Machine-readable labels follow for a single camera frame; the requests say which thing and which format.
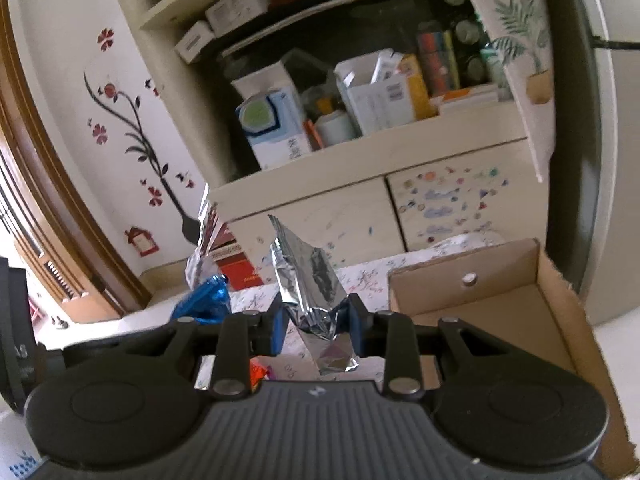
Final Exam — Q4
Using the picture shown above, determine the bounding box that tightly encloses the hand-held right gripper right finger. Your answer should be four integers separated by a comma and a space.
344, 294, 568, 395

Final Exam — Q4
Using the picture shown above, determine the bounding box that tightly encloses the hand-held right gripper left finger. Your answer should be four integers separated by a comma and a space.
65, 292, 290, 399

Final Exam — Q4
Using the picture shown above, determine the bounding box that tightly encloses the silver foil snack packet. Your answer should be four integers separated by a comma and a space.
267, 215, 361, 374

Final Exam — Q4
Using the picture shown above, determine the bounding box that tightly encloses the blue foil snack packet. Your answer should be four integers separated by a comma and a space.
170, 274, 232, 326

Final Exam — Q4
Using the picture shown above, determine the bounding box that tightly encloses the orange snack packet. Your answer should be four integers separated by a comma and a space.
249, 359, 277, 394

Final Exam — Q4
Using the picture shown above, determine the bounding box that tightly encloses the red cardboard box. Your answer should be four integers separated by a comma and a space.
210, 225, 266, 292

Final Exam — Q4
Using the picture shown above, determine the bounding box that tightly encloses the clear bag of red branches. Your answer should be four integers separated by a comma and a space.
185, 184, 223, 288

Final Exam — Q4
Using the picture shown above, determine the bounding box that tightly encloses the cream wooden cabinet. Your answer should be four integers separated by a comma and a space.
102, 0, 557, 293

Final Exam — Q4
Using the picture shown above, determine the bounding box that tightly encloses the white jar orange lid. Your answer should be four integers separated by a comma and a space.
315, 109, 359, 149

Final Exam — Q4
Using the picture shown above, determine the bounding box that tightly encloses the blue white carton green label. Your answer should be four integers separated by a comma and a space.
235, 62, 314, 171

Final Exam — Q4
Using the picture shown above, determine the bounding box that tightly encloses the white teal open carton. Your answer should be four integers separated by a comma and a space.
334, 50, 417, 137

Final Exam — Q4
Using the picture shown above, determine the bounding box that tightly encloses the yellow carton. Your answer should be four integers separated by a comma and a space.
399, 55, 434, 121

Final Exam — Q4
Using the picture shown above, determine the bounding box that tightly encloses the orange white flat box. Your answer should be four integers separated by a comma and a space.
430, 85, 501, 117

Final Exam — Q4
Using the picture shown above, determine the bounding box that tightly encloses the colourful striped can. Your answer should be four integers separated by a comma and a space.
417, 30, 461, 97

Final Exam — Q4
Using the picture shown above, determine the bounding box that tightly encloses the green glass bottle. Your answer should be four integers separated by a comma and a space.
480, 42, 512, 102

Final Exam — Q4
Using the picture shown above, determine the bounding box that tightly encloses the small white flat box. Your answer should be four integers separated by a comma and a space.
174, 21, 216, 64

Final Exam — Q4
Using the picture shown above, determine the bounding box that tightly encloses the large white flat box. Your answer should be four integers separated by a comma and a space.
205, 0, 274, 38

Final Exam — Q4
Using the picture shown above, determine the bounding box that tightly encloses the red house wall sticker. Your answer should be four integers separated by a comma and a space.
125, 226, 160, 258

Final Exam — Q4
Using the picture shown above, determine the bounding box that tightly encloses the brown wooden door frame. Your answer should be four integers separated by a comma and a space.
0, 0, 153, 322

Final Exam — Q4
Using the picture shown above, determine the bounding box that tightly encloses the flower vase wall sticker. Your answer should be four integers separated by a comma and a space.
82, 27, 202, 247

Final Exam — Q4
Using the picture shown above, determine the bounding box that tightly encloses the black cable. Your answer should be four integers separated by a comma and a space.
590, 35, 640, 54

